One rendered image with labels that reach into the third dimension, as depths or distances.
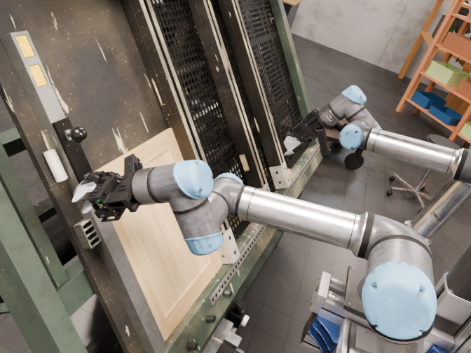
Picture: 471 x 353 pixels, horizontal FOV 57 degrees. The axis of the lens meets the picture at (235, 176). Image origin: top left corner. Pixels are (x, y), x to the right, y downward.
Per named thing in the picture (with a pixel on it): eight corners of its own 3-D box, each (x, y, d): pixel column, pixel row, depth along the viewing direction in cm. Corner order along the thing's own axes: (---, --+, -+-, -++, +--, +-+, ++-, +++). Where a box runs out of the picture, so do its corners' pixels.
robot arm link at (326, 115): (342, 115, 157) (340, 123, 150) (332, 123, 159) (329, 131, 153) (329, 100, 156) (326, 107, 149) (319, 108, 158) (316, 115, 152)
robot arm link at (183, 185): (203, 209, 80) (187, 167, 77) (157, 214, 85) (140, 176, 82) (221, 189, 86) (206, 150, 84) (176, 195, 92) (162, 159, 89)
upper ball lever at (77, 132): (63, 144, 109) (76, 146, 98) (56, 130, 108) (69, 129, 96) (77, 139, 110) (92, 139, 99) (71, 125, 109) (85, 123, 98)
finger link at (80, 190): (55, 200, 95) (84, 195, 91) (69, 181, 99) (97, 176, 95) (64, 210, 97) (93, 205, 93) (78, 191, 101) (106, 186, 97)
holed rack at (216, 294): (211, 305, 152) (212, 305, 152) (208, 298, 151) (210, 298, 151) (321, 146, 289) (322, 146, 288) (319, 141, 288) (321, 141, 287)
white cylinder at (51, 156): (40, 153, 106) (54, 183, 108) (48, 151, 105) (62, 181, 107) (49, 149, 109) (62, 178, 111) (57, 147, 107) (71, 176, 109)
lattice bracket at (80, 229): (83, 249, 113) (91, 248, 112) (72, 226, 111) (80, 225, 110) (93, 241, 117) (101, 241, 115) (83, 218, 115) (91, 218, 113)
